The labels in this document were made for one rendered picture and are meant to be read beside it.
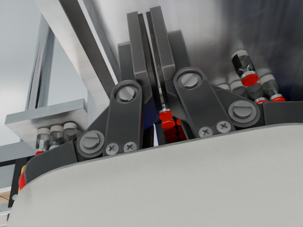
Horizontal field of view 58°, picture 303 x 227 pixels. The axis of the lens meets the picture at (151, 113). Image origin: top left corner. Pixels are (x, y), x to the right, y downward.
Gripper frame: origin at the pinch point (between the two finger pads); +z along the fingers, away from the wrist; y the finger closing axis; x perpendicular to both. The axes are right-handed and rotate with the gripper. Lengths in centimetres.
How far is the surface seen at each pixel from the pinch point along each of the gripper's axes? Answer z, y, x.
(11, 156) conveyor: 17.5, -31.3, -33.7
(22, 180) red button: 4.9, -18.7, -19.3
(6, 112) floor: 105, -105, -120
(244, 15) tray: 16.4, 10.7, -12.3
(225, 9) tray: 16.4, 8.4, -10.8
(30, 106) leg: 32, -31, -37
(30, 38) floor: 105, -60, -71
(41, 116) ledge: 16.7, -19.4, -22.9
